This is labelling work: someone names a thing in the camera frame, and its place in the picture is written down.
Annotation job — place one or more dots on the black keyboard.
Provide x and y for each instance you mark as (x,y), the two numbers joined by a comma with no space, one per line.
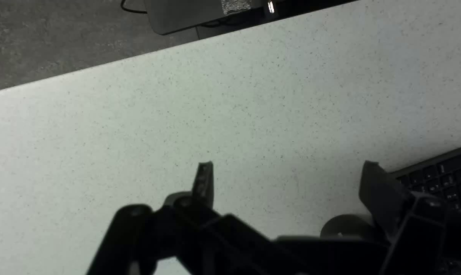
(438,176)

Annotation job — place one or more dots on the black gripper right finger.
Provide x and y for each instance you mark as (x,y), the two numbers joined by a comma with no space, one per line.
(414,223)

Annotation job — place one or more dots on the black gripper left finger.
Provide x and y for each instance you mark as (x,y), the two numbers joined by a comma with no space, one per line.
(185,227)

